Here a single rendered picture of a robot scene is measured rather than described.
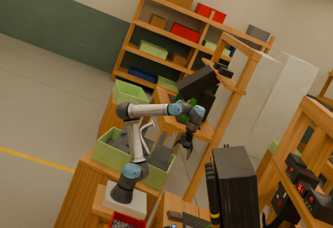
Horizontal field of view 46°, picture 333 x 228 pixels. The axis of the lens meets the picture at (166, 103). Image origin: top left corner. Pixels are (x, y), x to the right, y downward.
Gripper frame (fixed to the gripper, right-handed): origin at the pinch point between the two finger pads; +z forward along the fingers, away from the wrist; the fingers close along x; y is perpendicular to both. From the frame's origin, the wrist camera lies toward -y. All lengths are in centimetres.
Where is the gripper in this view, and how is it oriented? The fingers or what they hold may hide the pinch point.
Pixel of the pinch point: (179, 156)
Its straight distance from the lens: 259.0
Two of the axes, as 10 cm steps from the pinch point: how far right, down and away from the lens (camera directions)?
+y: 0.2, -2.7, 9.6
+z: -3.8, 8.9, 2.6
